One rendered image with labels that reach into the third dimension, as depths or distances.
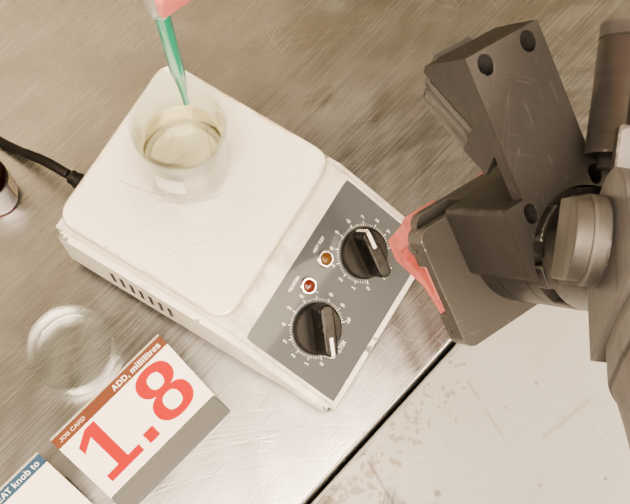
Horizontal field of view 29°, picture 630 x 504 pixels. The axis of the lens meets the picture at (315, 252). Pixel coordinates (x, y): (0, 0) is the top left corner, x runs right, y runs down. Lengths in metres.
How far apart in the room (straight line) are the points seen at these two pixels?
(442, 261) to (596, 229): 0.15
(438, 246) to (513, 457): 0.24
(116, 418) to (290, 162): 0.19
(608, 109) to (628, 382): 0.14
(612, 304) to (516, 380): 0.36
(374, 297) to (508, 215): 0.23
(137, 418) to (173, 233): 0.12
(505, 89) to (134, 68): 0.37
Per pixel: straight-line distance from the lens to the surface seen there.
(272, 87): 0.84
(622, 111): 0.53
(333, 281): 0.75
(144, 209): 0.72
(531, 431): 0.80
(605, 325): 0.45
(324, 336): 0.73
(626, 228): 0.44
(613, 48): 0.54
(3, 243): 0.82
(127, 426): 0.76
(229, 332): 0.72
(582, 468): 0.80
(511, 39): 0.55
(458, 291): 0.59
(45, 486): 0.76
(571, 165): 0.57
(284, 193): 0.72
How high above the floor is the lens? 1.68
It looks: 75 degrees down
